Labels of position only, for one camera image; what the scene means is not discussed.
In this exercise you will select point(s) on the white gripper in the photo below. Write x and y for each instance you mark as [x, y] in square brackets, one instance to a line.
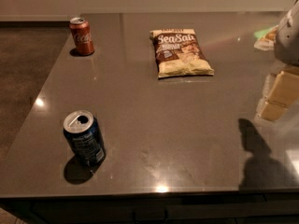
[289, 36]

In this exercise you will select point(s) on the red coke can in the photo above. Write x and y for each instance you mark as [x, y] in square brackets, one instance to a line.
[81, 32]

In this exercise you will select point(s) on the green and white snack bag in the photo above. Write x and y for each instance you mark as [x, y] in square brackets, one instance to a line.
[265, 39]

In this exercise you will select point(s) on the brown sea salt chip bag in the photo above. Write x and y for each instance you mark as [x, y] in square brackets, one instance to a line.
[178, 54]

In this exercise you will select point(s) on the blue open soda can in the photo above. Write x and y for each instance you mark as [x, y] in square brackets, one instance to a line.
[83, 135]

